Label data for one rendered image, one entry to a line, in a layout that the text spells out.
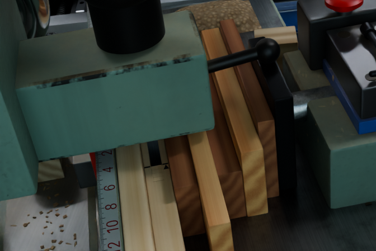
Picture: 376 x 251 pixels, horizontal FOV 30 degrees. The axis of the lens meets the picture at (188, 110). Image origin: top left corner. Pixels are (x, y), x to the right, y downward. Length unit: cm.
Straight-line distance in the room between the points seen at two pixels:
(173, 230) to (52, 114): 12
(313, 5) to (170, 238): 23
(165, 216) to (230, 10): 34
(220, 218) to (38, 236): 29
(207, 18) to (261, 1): 8
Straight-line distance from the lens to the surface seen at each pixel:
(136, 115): 51
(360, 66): 53
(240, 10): 79
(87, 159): 71
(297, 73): 59
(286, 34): 69
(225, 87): 57
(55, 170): 77
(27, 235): 73
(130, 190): 52
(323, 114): 55
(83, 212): 73
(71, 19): 113
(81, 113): 51
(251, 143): 51
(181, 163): 53
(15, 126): 48
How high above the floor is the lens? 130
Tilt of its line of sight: 36 degrees down
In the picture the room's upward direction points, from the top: 9 degrees counter-clockwise
